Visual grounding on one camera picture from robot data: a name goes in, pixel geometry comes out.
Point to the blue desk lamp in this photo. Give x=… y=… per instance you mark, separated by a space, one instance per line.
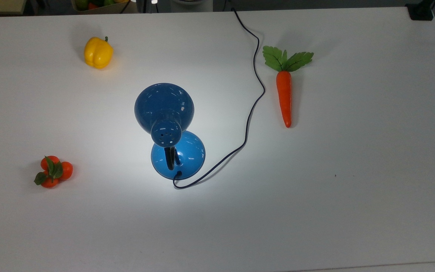
x=164 y=105

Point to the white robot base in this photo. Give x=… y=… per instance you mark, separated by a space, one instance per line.
x=191 y=5

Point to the orange carrot with green leaves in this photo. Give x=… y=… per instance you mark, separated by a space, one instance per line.
x=284 y=94

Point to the yellow bell pepper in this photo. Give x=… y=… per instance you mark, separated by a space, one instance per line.
x=97 y=53

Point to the tangerine cluster with leaves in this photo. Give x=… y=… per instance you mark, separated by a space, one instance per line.
x=65 y=170

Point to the beige fruit box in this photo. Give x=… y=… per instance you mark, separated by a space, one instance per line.
x=104 y=9

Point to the red fruit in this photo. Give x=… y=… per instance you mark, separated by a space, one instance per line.
x=93 y=6

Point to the green apple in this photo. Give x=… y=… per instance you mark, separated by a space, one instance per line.
x=82 y=3

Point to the black table clamp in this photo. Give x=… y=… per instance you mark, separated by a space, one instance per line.
x=420 y=12

